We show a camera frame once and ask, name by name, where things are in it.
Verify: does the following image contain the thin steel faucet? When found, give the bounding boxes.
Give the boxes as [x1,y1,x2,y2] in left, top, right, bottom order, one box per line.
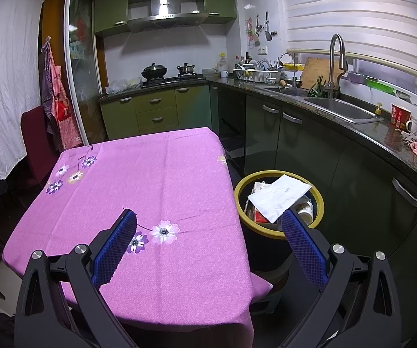
[278,52,299,88]

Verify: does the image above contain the steel range hood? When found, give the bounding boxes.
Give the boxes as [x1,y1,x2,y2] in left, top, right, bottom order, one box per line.
[127,0,209,31]

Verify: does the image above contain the white dish rack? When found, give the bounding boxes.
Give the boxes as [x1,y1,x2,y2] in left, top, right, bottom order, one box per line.
[233,60,281,83]

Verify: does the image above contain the green plastic holder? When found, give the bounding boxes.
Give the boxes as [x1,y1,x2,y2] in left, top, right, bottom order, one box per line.
[366,78,398,95]

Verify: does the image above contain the pink checkered apron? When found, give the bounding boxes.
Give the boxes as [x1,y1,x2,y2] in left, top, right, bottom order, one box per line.
[41,37,84,152]

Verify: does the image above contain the dark green base cabinets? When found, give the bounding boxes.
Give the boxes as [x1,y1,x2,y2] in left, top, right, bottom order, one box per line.
[208,83,417,341]

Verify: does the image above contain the steel sink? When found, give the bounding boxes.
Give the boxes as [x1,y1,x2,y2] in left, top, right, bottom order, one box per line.
[303,96,385,124]

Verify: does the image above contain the green wall cabinets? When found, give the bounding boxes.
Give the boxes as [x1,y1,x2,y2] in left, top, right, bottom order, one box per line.
[93,0,238,37]

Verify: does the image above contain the purple faucet caddy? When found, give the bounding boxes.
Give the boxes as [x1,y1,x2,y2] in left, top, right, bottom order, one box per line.
[346,70,367,85]

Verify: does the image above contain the light green base cabinets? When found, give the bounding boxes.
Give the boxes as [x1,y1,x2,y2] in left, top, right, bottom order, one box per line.
[100,84,212,142]

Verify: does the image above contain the wooden cutting board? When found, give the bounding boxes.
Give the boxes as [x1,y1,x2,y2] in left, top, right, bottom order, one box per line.
[300,57,341,90]

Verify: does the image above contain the white paper tissue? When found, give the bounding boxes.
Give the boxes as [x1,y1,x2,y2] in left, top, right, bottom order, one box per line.
[248,174,312,223]

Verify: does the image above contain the clear plastic bags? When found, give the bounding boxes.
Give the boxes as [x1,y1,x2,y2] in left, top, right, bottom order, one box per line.
[105,78,142,95]

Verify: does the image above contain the gas stove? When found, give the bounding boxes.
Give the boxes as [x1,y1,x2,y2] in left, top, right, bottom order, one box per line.
[141,74,207,88]

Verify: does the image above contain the striped window blind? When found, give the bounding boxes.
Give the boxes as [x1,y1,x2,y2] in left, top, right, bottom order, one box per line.
[279,0,417,80]

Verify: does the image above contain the maroon chair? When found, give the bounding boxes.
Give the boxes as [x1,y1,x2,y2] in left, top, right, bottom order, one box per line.
[20,106,62,189]

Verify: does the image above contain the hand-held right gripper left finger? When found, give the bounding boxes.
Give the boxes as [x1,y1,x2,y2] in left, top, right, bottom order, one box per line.
[13,208,138,348]

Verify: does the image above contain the white hanging sheet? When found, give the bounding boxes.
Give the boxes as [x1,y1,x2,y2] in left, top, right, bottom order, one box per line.
[0,0,45,180]

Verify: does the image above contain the black wok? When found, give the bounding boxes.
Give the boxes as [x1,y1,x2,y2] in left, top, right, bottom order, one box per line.
[141,63,168,80]

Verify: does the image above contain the tall steel kitchen faucet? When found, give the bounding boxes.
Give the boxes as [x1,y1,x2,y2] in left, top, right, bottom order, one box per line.
[322,34,347,98]

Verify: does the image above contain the pink floral tablecloth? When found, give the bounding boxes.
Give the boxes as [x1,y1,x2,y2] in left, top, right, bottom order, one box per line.
[2,127,274,334]

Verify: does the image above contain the yellow rimmed trash bin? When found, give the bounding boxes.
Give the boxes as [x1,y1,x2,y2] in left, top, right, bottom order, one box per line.
[234,170,326,314]

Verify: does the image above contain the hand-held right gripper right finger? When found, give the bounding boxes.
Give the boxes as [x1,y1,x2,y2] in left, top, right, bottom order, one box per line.
[279,208,402,348]

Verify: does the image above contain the white labelled plastic bottle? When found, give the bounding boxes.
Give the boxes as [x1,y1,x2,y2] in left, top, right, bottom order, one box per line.
[295,201,315,226]

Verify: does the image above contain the glass sliding door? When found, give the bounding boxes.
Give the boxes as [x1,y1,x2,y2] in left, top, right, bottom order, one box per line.
[64,0,109,146]

